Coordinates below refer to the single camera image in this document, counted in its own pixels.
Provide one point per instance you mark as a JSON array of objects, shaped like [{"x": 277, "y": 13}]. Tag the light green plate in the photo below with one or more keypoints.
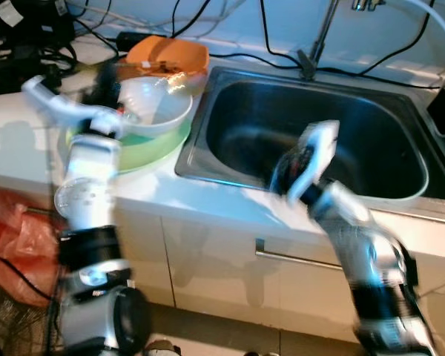
[{"x": 152, "y": 148}]

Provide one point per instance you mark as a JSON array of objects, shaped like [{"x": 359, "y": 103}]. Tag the orange plastic bowl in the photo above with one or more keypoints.
[{"x": 170, "y": 53}]

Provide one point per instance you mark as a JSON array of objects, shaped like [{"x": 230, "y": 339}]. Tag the grey robot foot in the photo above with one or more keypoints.
[
  {"x": 261, "y": 353},
  {"x": 163, "y": 348}
]

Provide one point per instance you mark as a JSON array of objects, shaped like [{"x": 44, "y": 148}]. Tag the metal sink faucet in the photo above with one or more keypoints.
[{"x": 319, "y": 37}]

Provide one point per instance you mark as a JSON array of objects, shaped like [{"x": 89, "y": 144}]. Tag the white kitchen cabinet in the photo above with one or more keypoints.
[{"x": 245, "y": 289}]

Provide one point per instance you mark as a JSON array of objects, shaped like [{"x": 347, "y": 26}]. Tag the black power adapter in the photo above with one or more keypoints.
[{"x": 131, "y": 41}]

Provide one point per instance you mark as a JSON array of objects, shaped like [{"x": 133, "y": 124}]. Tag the grey robot right foot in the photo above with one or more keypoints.
[{"x": 261, "y": 353}]

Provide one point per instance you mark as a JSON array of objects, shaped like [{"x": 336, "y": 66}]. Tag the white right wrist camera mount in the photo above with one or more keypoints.
[{"x": 319, "y": 148}]

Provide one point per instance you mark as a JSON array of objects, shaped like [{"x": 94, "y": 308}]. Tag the black appliance with label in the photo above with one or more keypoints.
[{"x": 30, "y": 22}]

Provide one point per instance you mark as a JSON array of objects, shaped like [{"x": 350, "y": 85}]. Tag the red plastic bag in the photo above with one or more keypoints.
[{"x": 15, "y": 237}]

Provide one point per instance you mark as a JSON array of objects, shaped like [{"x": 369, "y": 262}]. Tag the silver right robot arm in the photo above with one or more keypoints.
[{"x": 371, "y": 259}]

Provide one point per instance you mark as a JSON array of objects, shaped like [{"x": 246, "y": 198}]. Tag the stainless steel kitchen sink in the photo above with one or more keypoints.
[{"x": 311, "y": 141}]

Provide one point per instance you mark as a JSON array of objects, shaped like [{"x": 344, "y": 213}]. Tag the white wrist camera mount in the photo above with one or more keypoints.
[
  {"x": 319, "y": 148},
  {"x": 59, "y": 104}
]

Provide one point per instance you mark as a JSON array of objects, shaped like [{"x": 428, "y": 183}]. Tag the white ceramic bowl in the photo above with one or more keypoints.
[{"x": 163, "y": 107}]

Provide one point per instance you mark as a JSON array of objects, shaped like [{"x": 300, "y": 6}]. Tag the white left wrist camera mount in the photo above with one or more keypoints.
[{"x": 59, "y": 104}]

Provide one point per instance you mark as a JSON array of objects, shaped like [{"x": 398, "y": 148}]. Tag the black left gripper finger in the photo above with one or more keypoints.
[
  {"x": 115, "y": 74},
  {"x": 100, "y": 76}
]

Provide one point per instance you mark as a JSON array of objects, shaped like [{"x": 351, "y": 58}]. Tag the grey robot left foot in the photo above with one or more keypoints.
[{"x": 163, "y": 348}]

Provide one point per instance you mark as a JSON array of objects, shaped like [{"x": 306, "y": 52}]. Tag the black power strip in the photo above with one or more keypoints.
[{"x": 7, "y": 74}]

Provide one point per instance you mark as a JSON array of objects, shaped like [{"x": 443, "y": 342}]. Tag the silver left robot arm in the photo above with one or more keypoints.
[{"x": 85, "y": 200}]

